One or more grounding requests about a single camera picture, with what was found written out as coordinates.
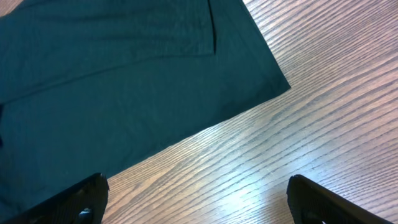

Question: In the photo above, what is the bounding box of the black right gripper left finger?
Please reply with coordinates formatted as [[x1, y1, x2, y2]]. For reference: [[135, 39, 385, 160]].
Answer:
[[2, 173, 109, 224]]

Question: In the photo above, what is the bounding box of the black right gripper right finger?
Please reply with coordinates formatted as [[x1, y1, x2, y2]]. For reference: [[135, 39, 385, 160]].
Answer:
[[287, 175, 392, 224]]

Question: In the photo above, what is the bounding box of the black t-shirt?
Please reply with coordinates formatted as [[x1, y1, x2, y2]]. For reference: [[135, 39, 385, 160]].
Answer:
[[1, 0, 290, 220]]

